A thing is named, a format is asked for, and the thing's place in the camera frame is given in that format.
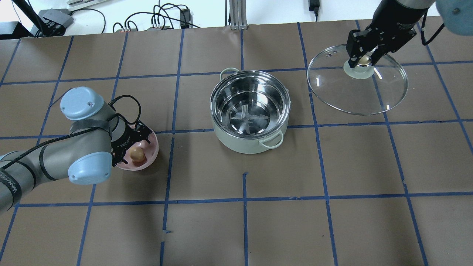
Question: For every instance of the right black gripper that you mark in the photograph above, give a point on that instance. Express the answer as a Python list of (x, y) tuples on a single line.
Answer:
[(392, 23)]

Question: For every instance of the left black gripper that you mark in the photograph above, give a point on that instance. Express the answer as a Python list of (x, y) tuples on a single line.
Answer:
[(121, 140)]

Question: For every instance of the brown egg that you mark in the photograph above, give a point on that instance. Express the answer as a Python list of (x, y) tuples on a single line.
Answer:
[(137, 154)]

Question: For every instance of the glass pot lid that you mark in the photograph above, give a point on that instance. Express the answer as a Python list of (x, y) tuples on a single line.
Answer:
[(367, 89)]

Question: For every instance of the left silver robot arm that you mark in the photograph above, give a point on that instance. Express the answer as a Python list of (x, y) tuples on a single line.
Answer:
[(99, 139)]

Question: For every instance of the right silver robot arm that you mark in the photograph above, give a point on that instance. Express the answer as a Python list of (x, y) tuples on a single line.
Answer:
[(457, 16)]

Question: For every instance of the pale green cooking pot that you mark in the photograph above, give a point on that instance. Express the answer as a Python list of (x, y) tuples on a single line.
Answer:
[(249, 110)]

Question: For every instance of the pink bowl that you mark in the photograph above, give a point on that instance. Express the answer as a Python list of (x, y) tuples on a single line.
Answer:
[(150, 146)]

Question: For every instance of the black power adapter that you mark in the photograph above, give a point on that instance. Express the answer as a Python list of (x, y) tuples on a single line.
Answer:
[(185, 18)]

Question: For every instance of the black monitor stand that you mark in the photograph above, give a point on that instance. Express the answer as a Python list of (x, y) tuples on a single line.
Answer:
[(19, 19)]

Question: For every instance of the aluminium frame post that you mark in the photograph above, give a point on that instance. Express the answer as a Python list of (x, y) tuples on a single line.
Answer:
[(237, 15)]

